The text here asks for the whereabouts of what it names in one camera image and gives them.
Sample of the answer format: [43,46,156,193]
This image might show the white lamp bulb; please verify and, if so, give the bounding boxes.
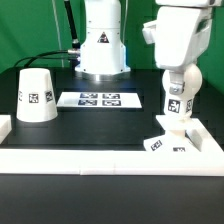
[162,64,202,119]

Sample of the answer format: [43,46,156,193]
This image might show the white lamp base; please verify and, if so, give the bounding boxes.
[143,115,198,152]

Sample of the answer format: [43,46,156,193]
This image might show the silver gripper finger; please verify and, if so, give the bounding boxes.
[169,71,185,95]

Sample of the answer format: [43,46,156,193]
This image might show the white foam border frame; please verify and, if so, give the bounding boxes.
[0,115,224,176]

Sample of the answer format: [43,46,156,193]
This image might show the white lamp shade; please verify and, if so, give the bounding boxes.
[16,68,58,123]

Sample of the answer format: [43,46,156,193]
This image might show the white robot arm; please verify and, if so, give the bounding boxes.
[77,0,224,95]

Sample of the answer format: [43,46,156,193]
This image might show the black cables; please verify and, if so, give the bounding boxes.
[13,49,82,69]

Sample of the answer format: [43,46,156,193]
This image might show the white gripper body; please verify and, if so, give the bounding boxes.
[142,6,212,71]

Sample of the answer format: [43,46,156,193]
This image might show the white marker sheet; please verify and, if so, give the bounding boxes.
[57,92,141,109]

